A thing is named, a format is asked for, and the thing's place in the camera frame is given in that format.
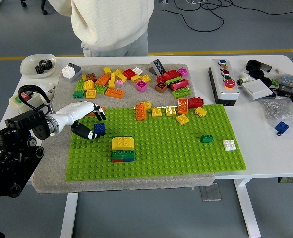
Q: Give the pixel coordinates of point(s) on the yellow narrow brick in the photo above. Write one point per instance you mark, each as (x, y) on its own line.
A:
(111, 81)

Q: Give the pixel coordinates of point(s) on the small yellow brick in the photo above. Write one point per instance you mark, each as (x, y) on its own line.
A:
(147, 105)
(84, 77)
(107, 71)
(200, 112)

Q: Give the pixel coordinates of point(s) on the blue flat brick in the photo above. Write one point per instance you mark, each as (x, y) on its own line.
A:
(129, 159)

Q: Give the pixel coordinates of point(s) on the lime flat brick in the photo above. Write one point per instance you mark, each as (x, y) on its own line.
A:
(173, 80)

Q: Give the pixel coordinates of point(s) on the grey patterned sloped brick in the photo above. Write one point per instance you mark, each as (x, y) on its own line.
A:
(157, 66)

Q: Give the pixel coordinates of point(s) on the grey button control box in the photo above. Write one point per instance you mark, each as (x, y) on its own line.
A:
(223, 86)

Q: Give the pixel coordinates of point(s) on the blue square brick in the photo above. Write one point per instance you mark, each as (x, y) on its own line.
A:
(100, 129)
(282, 127)

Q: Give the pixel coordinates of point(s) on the red square brick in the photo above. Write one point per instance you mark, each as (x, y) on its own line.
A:
(129, 74)

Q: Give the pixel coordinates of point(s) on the black power adapter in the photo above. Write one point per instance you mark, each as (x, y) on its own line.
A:
(288, 91)

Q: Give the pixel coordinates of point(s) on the lime long brick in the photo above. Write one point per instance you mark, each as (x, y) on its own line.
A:
(80, 85)
(182, 92)

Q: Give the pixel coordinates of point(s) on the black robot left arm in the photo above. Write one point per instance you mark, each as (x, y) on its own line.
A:
(24, 124)

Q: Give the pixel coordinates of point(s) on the red flat brick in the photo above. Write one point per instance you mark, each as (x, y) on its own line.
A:
(117, 160)

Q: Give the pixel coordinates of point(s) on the grey-brown mat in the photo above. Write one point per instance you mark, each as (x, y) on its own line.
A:
(136, 186)

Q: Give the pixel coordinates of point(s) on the white switch plate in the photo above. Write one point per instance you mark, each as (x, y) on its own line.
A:
(257, 89)

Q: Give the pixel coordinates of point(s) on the yellow curved brick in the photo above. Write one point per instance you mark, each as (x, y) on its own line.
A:
(122, 143)

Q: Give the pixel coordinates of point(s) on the white table leg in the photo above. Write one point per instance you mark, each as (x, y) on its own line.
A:
(69, 215)
(250, 213)

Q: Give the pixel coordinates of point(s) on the large red brick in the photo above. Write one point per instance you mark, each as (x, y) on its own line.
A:
(169, 74)

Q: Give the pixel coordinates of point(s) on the person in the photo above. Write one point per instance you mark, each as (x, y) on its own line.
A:
(111, 24)

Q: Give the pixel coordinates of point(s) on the table control panel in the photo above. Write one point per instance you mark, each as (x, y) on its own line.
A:
(291, 180)

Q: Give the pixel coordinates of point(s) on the green studded baseplate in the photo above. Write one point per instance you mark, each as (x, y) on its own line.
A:
(161, 148)

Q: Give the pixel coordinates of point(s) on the small dark green brick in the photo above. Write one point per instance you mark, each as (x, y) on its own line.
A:
(78, 94)
(207, 139)

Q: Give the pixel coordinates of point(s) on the white square brick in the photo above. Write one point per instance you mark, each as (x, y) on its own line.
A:
(68, 70)
(229, 145)

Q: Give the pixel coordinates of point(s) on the white bowl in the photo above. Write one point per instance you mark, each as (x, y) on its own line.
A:
(28, 65)

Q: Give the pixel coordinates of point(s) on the black office chair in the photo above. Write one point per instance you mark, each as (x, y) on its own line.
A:
(44, 12)

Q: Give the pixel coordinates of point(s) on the magenta square brick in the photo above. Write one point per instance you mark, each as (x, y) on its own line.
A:
(141, 86)

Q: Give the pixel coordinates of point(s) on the orange long brick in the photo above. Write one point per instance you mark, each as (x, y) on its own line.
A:
(114, 93)
(140, 111)
(102, 109)
(182, 106)

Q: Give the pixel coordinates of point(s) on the brown square brick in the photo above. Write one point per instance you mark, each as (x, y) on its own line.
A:
(160, 87)

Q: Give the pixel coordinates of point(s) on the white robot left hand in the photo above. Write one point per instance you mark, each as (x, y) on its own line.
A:
(72, 112)

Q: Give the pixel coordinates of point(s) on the beige switch box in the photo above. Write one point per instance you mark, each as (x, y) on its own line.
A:
(36, 100)

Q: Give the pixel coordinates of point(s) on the small green part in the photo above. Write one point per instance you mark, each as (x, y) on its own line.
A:
(274, 81)

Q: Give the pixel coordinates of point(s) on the grey black block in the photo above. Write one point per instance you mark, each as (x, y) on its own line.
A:
(266, 67)

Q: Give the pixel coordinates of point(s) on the dark green long brick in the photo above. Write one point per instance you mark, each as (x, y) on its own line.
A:
(117, 154)
(129, 153)

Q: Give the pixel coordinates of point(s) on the black gear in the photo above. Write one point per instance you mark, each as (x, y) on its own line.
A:
(46, 64)
(39, 70)

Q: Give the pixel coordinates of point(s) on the red long brick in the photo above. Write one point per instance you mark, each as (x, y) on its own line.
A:
(179, 85)

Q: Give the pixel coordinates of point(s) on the clear bag of screws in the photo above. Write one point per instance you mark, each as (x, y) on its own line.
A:
(282, 109)

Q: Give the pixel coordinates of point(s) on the white pipe fitting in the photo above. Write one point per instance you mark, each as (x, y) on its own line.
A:
(244, 78)

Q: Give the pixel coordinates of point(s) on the white plastic tube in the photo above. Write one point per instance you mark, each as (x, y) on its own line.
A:
(51, 89)

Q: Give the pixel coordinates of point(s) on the clear bag of parts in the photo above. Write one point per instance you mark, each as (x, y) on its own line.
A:
(288, 79)

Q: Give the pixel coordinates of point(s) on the yellow square brick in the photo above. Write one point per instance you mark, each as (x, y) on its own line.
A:
(171, 111)
(156, 112)
(90, 94)
(88, 85)
(182, 119)

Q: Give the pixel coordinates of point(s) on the pink flat brick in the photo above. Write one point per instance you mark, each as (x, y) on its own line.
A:
(119, 82)

